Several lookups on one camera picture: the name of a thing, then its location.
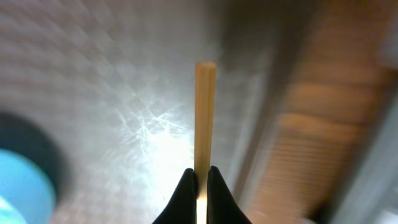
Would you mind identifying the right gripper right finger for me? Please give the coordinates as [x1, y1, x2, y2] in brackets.
[207, 166, 251, 224]

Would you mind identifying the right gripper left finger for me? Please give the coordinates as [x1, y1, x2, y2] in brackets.
[153, 168, 197, 224]

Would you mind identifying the wooden chopstick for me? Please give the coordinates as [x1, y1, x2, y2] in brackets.
[193, 61, 217, 224]

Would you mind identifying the light blue bowl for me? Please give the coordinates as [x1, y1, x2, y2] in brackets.
[1, 149, 56, 224]

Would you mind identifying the grey dishwasher rack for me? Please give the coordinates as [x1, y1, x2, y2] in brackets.
[331, 100, 397, 224]

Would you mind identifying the brown serving tray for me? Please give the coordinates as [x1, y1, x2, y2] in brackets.
[1, 1, 301, 223]

